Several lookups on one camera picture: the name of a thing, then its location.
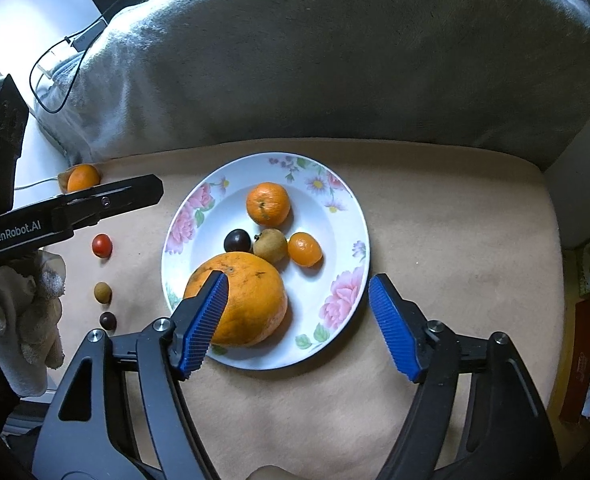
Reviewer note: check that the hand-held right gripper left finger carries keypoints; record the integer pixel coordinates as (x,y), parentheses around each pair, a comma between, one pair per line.
(202,327)

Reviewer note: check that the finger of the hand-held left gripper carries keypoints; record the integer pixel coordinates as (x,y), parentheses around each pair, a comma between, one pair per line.
(120,195)

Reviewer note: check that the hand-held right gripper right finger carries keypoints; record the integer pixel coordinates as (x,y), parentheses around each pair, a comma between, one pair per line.
(392,327)

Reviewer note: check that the large smooth orange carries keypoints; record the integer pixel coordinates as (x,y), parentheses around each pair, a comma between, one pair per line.
(83,178)

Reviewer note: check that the small red tomato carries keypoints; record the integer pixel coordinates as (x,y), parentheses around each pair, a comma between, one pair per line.
(102,245)

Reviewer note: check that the large speckled orange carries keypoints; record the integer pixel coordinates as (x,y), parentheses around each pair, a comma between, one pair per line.
(257,300)

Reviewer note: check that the dark purple grape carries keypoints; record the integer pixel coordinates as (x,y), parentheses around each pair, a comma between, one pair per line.
(237,240)
(108,320)

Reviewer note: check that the brown longan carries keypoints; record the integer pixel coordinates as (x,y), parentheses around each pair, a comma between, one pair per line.
(271,246)
(103,292)

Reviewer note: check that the small orange kumquat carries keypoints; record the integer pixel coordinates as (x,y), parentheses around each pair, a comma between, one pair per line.
(305,249)

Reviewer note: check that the floral white plate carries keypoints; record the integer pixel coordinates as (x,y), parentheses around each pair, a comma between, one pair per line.
(325,220)

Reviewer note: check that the small mandarin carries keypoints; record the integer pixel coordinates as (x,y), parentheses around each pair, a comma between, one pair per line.
(268,203)

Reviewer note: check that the tan blanket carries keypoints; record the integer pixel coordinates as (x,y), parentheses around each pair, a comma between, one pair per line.
(450,240)

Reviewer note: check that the red cardboard box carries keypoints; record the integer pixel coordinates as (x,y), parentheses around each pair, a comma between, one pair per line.
(582,360)

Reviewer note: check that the grey fleece blanket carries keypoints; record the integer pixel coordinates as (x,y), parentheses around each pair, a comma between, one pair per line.
(350,60)

